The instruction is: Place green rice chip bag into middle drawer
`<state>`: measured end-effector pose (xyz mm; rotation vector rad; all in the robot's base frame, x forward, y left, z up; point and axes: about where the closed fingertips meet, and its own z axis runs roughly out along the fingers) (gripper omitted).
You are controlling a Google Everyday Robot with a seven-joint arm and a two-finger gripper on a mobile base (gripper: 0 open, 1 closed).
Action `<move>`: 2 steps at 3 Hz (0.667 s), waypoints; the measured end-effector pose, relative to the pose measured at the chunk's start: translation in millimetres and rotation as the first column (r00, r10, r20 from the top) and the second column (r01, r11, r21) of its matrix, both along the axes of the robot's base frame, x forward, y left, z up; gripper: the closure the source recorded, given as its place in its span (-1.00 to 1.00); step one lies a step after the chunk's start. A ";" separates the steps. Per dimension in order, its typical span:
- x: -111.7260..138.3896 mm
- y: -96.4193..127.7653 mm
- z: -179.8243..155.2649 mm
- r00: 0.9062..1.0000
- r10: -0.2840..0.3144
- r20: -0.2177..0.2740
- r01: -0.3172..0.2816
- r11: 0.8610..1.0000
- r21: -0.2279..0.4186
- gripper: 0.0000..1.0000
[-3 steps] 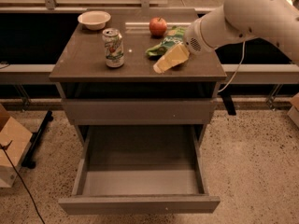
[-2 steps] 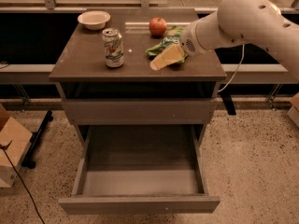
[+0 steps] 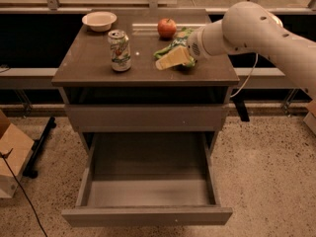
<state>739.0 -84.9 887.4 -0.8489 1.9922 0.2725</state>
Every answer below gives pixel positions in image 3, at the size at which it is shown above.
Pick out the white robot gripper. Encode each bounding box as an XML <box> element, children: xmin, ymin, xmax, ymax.
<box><xmin>155</xmin><ymin>26</ymin><xmax>213</xmax><ymax>70</ymax></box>

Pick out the green rice chip bag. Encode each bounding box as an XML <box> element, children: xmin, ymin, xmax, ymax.
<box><xmin>154</xmin><ymin>28</ymin><xmax>196</xmax><ymax>68</ymax></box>

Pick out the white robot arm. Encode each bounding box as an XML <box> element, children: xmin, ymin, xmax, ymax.
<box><xmin>156</xmin><ymin>2</ymin><xmax>316</xmax><ymax>99</ymax></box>

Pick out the grey drawer cabinet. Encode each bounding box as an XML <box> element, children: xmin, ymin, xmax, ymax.
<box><xmin>51</xmin><ymin>7</ymin><xmax>240</xmax><ymax>153</ymax></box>

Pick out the closed grey upper drawer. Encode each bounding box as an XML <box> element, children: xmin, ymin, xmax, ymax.
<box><xmin>65</xmin><ymin>105</ymin><xmax>228</xmax><ymax>132</ymax></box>

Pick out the open grey bottom drawer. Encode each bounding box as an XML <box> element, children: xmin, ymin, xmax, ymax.
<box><xmin>62</xmin><ymin>132</ymin><xmax>232</xmax><ymax>227</ymax></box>

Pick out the red apple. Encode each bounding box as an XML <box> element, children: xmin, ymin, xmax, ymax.
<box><xmin>157</xmin><ymin>18</ymin><xmax>177</xmax><ymax>39</ymax></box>

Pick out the green white soda can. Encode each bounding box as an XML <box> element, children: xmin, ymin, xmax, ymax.
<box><xmin>108</xmin><ymin>30</ymin><xmax>131</xmax><ymax>72</ymax></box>

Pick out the black stand foot right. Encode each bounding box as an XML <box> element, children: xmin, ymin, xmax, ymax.
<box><xmin>231</xmin><ymin>92</ymin><xmax>250</xmax><ymax>122</ymax></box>

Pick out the black stand foot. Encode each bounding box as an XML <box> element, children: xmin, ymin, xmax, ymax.
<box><xmin>231</xmin><ymin>92</ymin><xmax>250</xmax><ymax>122</ymax></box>
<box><xmin>23</xmin><ymin>117</ymin><xmax>56</xmax><ymax>179</ymax></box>

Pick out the white paper bowl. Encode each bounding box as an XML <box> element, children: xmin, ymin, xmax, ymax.
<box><xmin>82</xmin><ymin>12</ymin><xmax>117</xmax><ymax>33</ymax></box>

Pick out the cardboard box right edge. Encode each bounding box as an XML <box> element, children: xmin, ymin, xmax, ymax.
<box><xmin>303</xmin><ymin>100</ymin><xmax>316</xmax><ymax>135</ymax></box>

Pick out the cardboard box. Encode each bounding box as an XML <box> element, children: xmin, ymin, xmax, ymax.
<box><xmin>0</xmin><ymin>111</ymin><xmax>34</xmax><ymax>198</ymax></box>

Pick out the black stand foot left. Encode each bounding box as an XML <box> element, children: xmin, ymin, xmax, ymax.
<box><xmin>23</xmin><ymin>117</ymin><xmax>56</xmax><ymax>179</ymax></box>

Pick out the white cable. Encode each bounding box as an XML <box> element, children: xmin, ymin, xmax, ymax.
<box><xmin>229</xmin><ymin>52</ymin><xmax>260</xmax><ymax>100</ymax></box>

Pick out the black cable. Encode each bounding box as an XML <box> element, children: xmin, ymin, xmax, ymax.
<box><xmin>0</xmin><ymin>152</ymin><xmax>49</xmax><ymax>237</ymax></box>

